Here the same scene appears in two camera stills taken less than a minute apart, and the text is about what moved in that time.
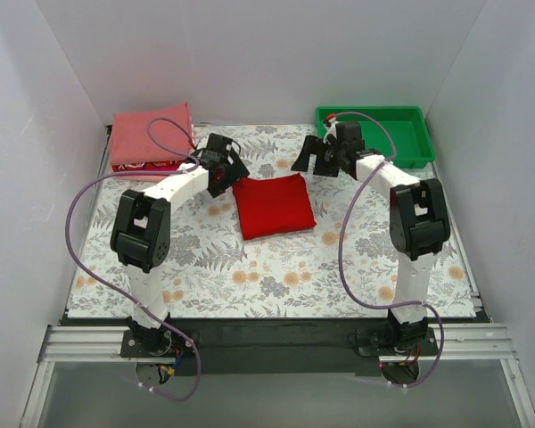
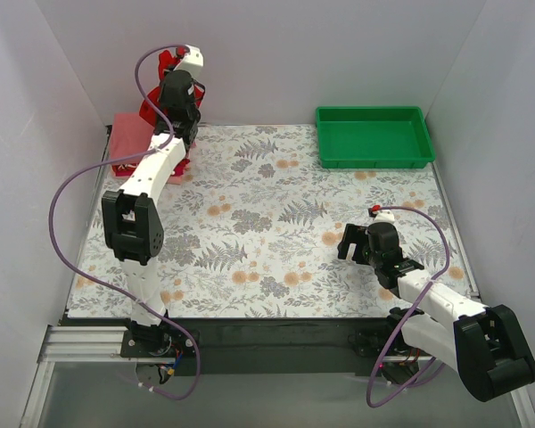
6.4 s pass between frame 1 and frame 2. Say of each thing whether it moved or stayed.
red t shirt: moved
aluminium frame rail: stayed
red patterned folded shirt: stayed
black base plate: stayed
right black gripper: moved
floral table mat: stayed
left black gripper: moved
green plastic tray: stayed
